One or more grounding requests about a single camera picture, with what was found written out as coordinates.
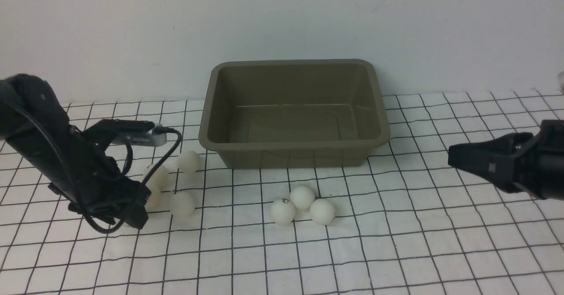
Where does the black left camera cable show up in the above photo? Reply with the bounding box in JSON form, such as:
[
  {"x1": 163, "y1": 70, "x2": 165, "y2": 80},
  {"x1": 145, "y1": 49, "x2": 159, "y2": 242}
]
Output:
[{"x1": 0, "y1": 97, "x2": 183, "y2": 235}]

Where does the white ball with logo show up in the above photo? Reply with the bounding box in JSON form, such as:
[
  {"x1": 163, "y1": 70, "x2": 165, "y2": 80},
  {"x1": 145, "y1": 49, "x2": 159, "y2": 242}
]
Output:
[{"x1": 145, "y1": 183, "x2": 162, "y2": 212}]

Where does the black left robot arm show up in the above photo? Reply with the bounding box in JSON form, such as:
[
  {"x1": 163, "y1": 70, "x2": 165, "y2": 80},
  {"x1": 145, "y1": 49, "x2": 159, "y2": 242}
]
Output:
[{"x1": 0, "y1": 74, "x2": 150, "y2": 229}]

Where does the white ball cluster top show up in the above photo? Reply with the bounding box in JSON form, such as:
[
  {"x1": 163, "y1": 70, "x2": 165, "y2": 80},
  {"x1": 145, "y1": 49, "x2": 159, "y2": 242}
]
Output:
[{"x1": 146, "y1": 165, "x2": 171, "y2": 189}]

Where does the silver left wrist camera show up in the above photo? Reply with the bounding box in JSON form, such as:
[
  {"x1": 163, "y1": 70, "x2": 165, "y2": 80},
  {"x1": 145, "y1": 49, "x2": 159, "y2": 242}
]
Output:
[{"x1": 112, "y1": 122, "x2": 167, "y2": 148}]

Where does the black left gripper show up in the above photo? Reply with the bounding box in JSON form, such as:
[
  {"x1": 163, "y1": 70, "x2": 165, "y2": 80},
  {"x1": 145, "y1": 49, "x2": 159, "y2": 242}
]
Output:
[{"x1": 9, "y1": 119, "x2": 152, "y2": 230}]

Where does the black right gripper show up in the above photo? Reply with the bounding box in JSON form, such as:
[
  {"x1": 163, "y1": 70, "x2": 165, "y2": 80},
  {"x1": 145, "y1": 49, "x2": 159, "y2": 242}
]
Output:
[{"x1": 448, "y1": 120, "x2": 564, "y2": 200}]

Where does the olive green plastic bin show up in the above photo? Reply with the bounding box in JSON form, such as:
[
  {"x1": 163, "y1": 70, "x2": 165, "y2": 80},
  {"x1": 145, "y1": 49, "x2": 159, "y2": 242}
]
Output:
[{"x1": 199, "y1": 59, "x2": 391, "y2": 170}]

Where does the white ball cluster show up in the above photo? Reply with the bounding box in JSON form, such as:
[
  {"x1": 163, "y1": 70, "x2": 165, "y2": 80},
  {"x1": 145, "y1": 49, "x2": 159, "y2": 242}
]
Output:
[
  {"x1": 169, "y1": 192, "x2": 196, "y2": 219},
  {"x1": 146, "y1": 165, "x2": 171, "y2": 189}
]

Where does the white black-grid tablecloth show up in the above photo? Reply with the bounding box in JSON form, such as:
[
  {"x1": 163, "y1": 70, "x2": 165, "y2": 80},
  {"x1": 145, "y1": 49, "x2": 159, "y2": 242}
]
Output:
[{"x1": 0, "y1": 90, "x2": 564, "y2": 295}]

